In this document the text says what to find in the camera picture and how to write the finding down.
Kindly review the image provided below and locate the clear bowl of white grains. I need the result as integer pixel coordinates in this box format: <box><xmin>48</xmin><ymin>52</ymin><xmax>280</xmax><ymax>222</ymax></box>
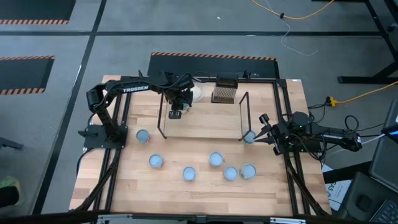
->
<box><xmin>190</xmin><ymin>84</ymin><xmax>203</xmax><ymax>103</ymax></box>

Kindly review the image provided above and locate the black chair leg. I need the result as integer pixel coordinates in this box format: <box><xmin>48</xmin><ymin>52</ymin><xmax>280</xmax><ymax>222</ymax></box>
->
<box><xmin>0</xmin><ymin>136</ymin><xmax>24</xmax><ymax>151</ymax></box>

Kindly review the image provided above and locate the black desk frame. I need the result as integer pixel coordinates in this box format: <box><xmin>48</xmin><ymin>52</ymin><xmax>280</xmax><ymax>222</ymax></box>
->
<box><xmin>337</xmin><ymin>0</ymin><xmax>398</xmax><ymax>85</ymax></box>

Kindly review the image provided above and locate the metal box grater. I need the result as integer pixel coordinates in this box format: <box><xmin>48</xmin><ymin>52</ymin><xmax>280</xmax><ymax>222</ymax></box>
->
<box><xmin>211</xmin><ymin>73</ymin><xmax>239</xmax><ymax>105</ymax></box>

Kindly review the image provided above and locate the black mat with hazard stripes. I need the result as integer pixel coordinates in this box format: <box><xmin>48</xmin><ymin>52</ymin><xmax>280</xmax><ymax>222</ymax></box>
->
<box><xmin>146</xmin><ymin>52</ymin><xmax>280</xmax><ymax>79</ymax></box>
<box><xmin>0</xmin><ymin>55</ymin><xmax>55</xmax><ymax>96</ymax></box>
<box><xmin>0</xmin><ymin>0</ymin><xmax>77</xmax><ymax>26</ymax></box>

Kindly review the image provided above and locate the can with blue lid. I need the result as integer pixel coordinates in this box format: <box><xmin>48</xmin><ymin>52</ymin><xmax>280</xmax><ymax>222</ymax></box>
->
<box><xmin>240</xmin><ymin>163</ymin><xmax>257</xmax><ymax>180</ymax></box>
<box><xmin>182</xmin><ymin>166</ymin><xmax>198</xmax><ymax>182</ymax></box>
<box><xmin>208</xmin><ymin>151</ymin><xmax>224</xmax><ymax>168</ymax></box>
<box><xmin>148</xmin><ymin>153</ymin><xmax>165</xmax><ymax>170</ymax></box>
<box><xmin>243</xmin><ymin>130</ymin><xmax>257</xmax><ymax>145</ymax></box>
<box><xmin>223</xmin><ymin>166</ymin><xmax>239</xmax><ymax>182</ymax></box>

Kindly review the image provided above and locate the black aluminium table frame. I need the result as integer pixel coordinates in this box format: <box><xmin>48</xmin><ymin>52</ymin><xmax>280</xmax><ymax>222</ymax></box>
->
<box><xmin>73</xmin><ymin>74</ymin><xmax>332</xmax><ymax>218</ymax></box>

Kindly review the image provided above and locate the yellow floor cable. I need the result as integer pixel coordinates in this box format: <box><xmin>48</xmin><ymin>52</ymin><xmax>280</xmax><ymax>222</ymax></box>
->
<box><xmin>251</xmin><ymin>0</ymin><xmax>336</xmax><ymax>21</ymax></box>

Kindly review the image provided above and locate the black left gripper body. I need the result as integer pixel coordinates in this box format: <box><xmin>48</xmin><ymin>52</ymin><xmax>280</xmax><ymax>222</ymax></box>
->
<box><xmin>161</xmin><ymin>71</ymin><xmax>196</xmax><ymax>121</ymax></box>

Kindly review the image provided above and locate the white paper sheet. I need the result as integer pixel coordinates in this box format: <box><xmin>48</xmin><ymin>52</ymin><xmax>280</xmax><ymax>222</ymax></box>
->
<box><xmin>322</xmin><ymin>164</ymin><xmax>352</xmax><ymax>206</ymax></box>

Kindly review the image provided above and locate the thin white floor cable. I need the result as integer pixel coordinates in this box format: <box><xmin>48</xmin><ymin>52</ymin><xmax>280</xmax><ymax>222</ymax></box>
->
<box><xmin>264</xmin><ymin>0</ymin><xmax>318</xmax><ymax>57</ymax></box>

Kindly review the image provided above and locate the black laptop with lit screen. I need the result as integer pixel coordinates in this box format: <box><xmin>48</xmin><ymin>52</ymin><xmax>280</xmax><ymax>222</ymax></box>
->
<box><xmin>381</xmin><ymin>99</ymin><xmax>398</xmax><ymax>144</ymax></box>

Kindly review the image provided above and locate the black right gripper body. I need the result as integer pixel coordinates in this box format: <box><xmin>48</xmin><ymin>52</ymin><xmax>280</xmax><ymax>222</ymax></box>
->
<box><xmin>258</xmin><ymin>113</ymin><xmax>292</xmax><ymax>157</ymax></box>

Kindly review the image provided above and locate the black keyboard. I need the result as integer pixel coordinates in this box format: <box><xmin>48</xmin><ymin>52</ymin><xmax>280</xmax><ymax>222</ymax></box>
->
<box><xmin>369</xmin><ymin>198</ymin><xmax>398</xmax><ymax>224</ymax></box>

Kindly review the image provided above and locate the yellow extension cord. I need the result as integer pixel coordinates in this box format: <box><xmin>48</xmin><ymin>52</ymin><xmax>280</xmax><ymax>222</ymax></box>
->
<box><xmin>325</xmin><ymin>80</ymin><xmax>398</xmax><ymax>108</ymax></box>

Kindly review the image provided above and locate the black and silver crossbar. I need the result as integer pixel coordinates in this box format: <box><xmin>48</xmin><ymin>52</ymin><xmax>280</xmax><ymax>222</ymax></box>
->
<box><xmin>0</xmin><ymin>210</ymin><xmax>346</xmax><ymax>224</ymax></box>

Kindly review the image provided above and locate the orange label can blue lid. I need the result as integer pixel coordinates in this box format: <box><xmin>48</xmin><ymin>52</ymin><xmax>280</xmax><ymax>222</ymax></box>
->
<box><xmin>136</xmin><ymin>129</ymin><xmax>152</xmax><ymax>145</ymax></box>

